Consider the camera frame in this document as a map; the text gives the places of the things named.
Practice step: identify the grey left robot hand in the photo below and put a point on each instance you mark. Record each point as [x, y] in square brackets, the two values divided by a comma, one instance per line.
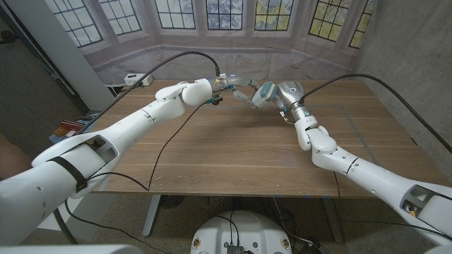
[238, 82]

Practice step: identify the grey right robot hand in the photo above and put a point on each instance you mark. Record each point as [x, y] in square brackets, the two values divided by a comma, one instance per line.
[291, 93]

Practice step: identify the teal zippered case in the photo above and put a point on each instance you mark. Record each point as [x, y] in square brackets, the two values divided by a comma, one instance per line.
[266, 92]

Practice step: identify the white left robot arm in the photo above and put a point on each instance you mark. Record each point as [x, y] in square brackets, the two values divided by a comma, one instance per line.
[116, 134]

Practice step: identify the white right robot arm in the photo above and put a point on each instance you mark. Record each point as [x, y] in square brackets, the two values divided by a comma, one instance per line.
[325, 144]

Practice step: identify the printed bay window backdrop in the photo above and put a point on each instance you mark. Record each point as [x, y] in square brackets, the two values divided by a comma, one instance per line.
[197, 35]

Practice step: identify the white power strip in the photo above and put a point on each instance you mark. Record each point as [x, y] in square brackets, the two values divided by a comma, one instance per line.
[136, 80]

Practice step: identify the grey metal table leg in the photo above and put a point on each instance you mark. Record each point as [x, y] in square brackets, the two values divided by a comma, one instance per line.
[333, 220]
[152, 215]

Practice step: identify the black floor fan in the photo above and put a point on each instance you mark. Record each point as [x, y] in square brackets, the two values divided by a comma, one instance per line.
[172, 201]

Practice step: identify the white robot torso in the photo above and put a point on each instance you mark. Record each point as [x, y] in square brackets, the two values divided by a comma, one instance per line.
[242, 229]

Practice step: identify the blue box with items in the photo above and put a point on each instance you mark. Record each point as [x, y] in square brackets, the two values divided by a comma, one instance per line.
[92, 120]

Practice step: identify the black remote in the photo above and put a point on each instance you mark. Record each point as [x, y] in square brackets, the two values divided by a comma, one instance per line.
[86, 118]

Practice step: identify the red box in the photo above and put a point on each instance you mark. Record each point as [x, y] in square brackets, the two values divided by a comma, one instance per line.
[72, 125]

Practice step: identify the white small item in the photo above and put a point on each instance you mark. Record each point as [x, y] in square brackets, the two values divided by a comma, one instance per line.
[70, 133]

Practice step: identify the orange small item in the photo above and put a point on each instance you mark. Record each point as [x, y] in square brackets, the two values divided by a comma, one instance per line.
[60, 132]

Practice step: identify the white floor platform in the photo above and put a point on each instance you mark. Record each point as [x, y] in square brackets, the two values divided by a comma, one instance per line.
[88, 218]

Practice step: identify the white robot body edge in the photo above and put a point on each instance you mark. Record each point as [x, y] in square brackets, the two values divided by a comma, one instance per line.
[70, 249]

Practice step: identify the person's bare leg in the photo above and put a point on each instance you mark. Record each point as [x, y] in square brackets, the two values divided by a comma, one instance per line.
[12, 158]

